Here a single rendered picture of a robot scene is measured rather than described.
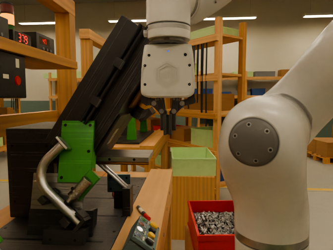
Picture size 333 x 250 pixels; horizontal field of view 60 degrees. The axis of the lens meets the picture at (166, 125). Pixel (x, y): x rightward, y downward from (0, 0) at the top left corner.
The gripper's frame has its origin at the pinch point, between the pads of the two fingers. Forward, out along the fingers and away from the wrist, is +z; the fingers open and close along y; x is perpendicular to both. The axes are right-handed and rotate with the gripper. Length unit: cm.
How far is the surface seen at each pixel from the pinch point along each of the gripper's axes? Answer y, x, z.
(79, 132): -34, 39, 6
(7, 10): -70, 57, -41
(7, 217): -68, 49, 42
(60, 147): -38, 34, 11
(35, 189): -49, 35, 26
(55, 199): -39, 30, 27
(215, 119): 31, 292, 18
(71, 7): -69, 116, -60
